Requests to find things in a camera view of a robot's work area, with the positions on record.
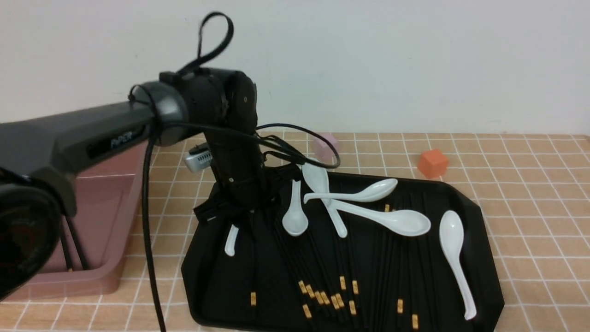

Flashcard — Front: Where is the black chopstick gold band far right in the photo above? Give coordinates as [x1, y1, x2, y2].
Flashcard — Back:
[408, 198, 420, 331]

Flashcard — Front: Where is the orange cube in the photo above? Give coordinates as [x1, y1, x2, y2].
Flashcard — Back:
[417, 148, 449, 179]

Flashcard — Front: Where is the black chopstick gold band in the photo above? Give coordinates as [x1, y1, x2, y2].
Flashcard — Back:
[330, 225, 347, 310]
[408, 198, 420, 331]
[345, 221, 362, 326]
[394, 203, 406, 323]

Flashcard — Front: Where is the black chopstick in bin right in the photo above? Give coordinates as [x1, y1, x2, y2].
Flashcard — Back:
[65, 216, 90, 271]

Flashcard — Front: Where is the black chopstick gold band centre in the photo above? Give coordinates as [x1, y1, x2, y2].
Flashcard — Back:
[345, 221, 362, 326]

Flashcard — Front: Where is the black chopstick leftmost on tray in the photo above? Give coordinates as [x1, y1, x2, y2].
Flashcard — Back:
[248, 210, 258, 321]

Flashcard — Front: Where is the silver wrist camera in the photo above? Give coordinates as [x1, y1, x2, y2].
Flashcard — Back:
[184, 142, 213, 173]

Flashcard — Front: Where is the white ceramic spoon far left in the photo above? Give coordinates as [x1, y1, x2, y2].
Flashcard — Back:
[224, 224, 240, 257]

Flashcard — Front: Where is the white ceramic spoon lower middle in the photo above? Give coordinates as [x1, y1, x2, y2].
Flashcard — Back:
[331, 200, 431, 237]

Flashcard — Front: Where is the white ceramic spoon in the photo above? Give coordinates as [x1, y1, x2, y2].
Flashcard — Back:
[282, 179, 308, 236]
[331, 200, 431, 237]
[439, 210, 478, 320]
[301, 163, 348, 239]
[224, 224, 240, 257]
[303, 178, 398, 204]

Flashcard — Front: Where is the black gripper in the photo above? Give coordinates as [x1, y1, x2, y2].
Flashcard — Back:
[194, 131, 301, 226]

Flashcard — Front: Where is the pink cube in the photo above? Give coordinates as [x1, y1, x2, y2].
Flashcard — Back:
[313, 134, 340, 162]

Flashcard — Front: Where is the black chopstick in bin left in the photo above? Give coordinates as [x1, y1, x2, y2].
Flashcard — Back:
[60, 229, 73, 273]

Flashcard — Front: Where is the brown plastic bin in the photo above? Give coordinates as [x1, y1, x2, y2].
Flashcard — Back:
[8, 143, 146, 301]

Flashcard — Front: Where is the white ceramic spoon centre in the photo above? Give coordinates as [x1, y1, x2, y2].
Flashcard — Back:
[301, 163, 348, 239]

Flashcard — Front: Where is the black plastic tray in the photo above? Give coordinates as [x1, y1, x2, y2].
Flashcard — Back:
[181, 178, 504, 332]

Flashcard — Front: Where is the white ceramic spoon upper right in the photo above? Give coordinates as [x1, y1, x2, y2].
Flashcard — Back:
[303, 178, 398, 204]

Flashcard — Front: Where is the black chopstick in bin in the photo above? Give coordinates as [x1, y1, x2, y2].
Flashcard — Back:
[65, 216, 90, 271]
[60, 229, 73, 273]

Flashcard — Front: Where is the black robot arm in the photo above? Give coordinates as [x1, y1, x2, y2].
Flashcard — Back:
[1, 68, 298, 300]

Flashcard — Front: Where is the white ceramic spoon far right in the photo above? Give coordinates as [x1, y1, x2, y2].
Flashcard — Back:
[439, 210, 478, 320]

